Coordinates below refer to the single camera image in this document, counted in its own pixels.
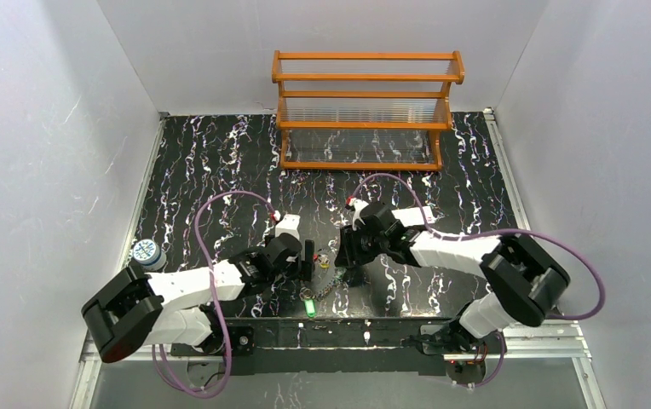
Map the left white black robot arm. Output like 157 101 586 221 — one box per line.
81 233 315 363

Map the small blue white jar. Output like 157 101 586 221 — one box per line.
130 239 167 272

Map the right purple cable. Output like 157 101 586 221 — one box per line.
348 172 607 389

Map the green tag key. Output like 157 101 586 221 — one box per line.
303 298 317 318

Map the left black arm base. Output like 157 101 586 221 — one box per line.
170 320 256 358

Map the white black flat box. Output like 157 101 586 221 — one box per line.
392 206 435 227

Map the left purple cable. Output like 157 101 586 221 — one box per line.
151 190 279 400

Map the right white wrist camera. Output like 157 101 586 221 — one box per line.
345 196 369 225

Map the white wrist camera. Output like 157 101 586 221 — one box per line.
345 196 369 225
274 214 301 239

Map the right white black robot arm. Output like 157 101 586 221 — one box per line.
335 199 571 349

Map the aluminium front rail frame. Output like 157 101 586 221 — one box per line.
70 318 606 408

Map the metal keyring with red handle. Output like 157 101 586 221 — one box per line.
298 254 346 302

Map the orange wooden shelf rack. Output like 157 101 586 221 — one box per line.
271 50 465 172

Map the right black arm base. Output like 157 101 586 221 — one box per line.
401 322 507 389

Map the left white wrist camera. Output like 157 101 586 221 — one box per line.
274 214 301 239

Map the purple cable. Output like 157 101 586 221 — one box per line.
151 190 279 400
348 172 607 389

